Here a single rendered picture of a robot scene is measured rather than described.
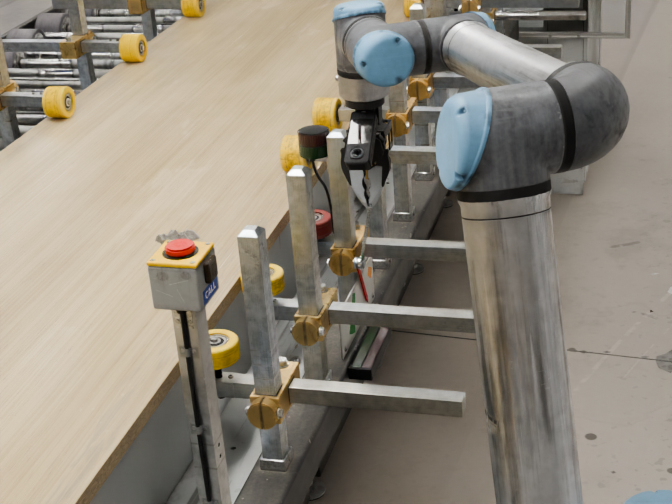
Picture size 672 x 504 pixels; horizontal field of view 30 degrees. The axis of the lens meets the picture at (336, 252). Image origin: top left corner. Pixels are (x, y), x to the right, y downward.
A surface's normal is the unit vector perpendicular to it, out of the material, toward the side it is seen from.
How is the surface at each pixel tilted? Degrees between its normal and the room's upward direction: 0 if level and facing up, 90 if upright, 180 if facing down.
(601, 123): 76
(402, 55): 91
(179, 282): 90
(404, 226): 0
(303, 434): 0
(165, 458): 90
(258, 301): 90
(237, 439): 0
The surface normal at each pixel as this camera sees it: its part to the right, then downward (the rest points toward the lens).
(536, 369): 0.16, 0.15
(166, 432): 0.96, 0.05
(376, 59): 0.15, 0.43
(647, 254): -0.07, -0.90
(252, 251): -0.26, 0.44
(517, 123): 0.16, -0.12
